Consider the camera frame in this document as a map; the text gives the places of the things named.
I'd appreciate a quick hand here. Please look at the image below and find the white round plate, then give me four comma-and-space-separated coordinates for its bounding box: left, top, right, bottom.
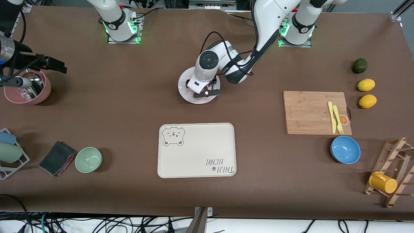
178, 66, 221, 105

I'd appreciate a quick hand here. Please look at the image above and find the metal scoop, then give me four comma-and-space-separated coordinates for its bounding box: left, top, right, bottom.
20, 71, 45, 99

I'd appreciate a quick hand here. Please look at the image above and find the pink bowl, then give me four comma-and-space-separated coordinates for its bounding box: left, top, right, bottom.
4, 69, 52, 105

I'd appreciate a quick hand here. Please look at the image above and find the cream bear print tray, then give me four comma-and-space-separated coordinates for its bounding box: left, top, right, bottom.
157, 123, 237, 179

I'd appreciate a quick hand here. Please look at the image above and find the light blue cup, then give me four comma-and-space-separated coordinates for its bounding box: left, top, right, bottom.
0, 131, 17, 145

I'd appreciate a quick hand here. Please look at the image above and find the dark grey folded cloth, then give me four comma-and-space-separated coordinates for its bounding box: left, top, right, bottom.
39, 141, 77, 177

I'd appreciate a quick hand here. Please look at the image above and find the pale green cup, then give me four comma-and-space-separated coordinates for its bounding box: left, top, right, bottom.
0, 142, 24, 163

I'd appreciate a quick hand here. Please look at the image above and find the pink folded cloth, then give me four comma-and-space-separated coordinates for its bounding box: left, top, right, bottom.
55, 150, 77, 177

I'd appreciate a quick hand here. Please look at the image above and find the wooden cutting board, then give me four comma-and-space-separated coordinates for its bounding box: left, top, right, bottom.
283, 91, 353, 136

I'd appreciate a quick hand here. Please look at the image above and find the pale green bowl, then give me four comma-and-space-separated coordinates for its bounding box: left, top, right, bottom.
74, 147, 103, 174

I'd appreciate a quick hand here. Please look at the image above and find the yellow plastic knife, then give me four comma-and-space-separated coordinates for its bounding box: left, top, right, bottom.
328, 101, 337, 134

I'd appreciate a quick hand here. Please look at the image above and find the yellow plastic fork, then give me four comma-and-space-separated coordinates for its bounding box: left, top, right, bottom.
332, 105, 344, 135

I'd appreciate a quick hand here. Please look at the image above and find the blue bowl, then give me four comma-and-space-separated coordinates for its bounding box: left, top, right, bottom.
330, 136, 361, 165

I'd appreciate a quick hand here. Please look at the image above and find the dark green avocado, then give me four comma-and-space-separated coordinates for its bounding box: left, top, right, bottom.
352, 58, 368, 74

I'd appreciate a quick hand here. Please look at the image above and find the yellow lemon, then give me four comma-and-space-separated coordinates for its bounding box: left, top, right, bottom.
357, 79, 376, 92
359, 94, 377, 109

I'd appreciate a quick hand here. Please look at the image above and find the wooden mug rack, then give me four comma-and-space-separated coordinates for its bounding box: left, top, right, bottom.
363, 137, 414, 208

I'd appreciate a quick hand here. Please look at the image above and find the yellow mug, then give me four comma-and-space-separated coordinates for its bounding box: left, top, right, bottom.
369, 172, 398, 194

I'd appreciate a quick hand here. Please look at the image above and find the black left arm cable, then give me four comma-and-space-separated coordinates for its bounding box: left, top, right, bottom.
201, 31, 259, 76

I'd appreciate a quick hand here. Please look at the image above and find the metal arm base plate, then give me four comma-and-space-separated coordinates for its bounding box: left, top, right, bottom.
278, 16, 312, 48
107, 15, 143, 44

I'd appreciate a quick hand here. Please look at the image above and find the black base power cable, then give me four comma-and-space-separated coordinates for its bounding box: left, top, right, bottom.
225, 12, 256, 21
131, 7, 159, 20

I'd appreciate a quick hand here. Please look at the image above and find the aluminium frame profile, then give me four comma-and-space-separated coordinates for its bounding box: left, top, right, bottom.
189, 0, 237, 10

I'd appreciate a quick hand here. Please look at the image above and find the white wire cup rack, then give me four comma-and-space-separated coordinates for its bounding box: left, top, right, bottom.
0, 128, 30, 180

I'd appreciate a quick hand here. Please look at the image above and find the silver mount bracket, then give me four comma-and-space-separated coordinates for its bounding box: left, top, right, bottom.
194, 207, 213, 218

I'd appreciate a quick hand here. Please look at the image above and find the dark camera stand pole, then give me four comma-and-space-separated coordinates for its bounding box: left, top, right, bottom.
189, 207, 207, 233

